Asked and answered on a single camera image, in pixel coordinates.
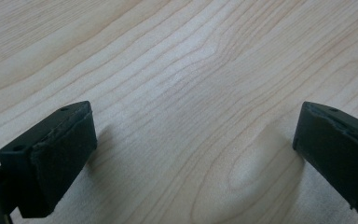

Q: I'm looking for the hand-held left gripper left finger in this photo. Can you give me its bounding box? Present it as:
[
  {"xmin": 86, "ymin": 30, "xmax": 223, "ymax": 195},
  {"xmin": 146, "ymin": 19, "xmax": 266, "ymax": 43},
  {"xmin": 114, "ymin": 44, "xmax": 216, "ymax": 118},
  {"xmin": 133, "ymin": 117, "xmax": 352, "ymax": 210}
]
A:
[{"xmin": 0, "ymin": 100, "xmax": 98, "ymax": 219}]

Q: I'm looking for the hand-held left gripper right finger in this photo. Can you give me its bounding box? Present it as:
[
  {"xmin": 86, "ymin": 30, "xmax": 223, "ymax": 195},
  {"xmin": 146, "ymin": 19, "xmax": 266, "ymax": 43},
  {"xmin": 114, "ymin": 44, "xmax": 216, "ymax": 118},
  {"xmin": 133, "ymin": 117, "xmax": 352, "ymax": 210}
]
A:
[{"xmin": 292, "ymin": 101, "xmax": 358, "ymax": 219}]

